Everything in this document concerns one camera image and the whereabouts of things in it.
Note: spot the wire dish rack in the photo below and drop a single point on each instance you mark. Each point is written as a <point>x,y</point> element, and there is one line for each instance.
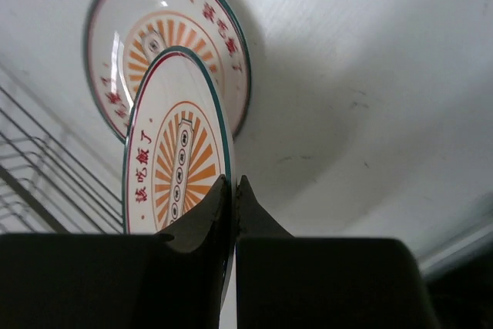
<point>51,179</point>

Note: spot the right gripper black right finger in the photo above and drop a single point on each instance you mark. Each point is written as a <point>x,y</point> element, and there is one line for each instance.
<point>284,281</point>

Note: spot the orange sunburst plate green rim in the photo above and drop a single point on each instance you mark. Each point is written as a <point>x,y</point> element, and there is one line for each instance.
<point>122,37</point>

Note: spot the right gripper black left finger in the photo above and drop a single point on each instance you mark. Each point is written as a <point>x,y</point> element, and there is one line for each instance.
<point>115,279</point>

